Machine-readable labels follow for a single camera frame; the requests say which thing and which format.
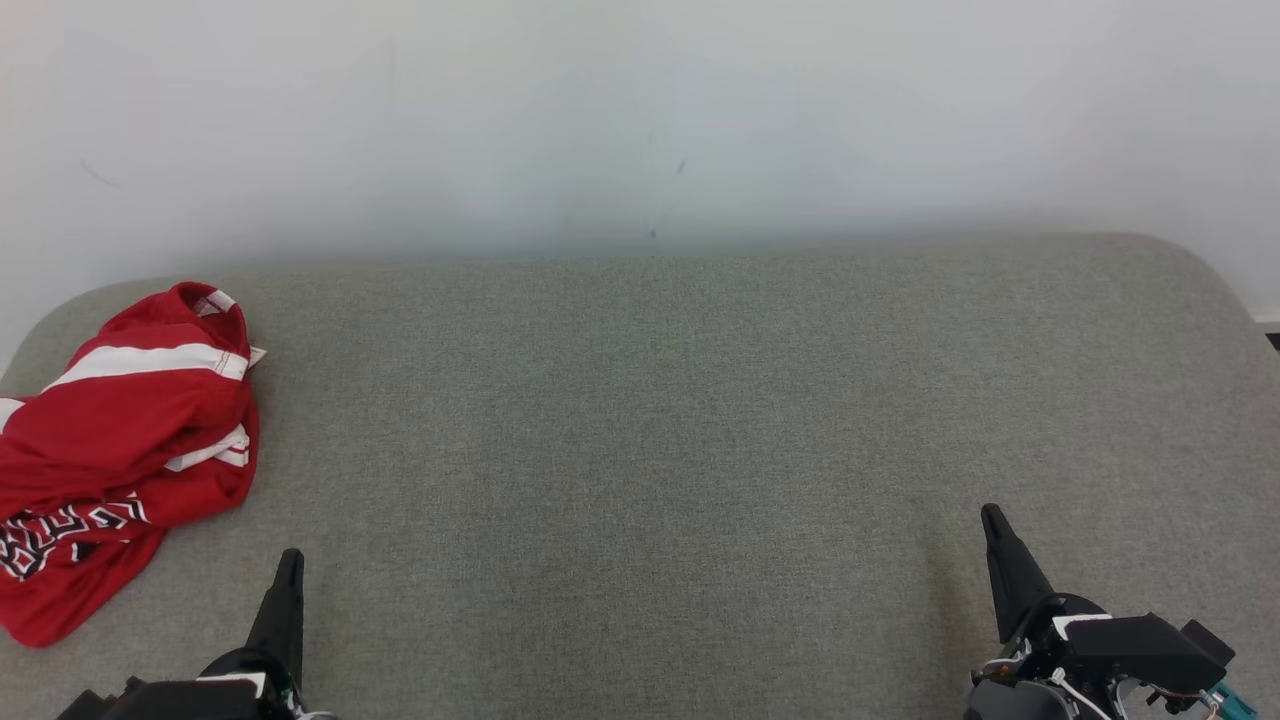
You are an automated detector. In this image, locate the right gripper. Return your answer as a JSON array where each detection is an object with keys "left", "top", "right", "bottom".
[{"left": 964, "top": 503, "right": 1133, "bottom": 720}]

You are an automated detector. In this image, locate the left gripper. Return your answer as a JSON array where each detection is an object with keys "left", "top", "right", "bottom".
[{"left": 198, "top": 548, "right": 306, "bottom": 720}]

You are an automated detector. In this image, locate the red Bulls basketball jersey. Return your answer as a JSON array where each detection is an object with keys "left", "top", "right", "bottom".
[{"left": 0, "top": 425, "right": 263, "bottom": 649}]

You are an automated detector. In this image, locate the red basketball shorts white band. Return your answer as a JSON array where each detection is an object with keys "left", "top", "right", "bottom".
[{"left": 0, "top": 282, "right": 269, "bottom": 501}]

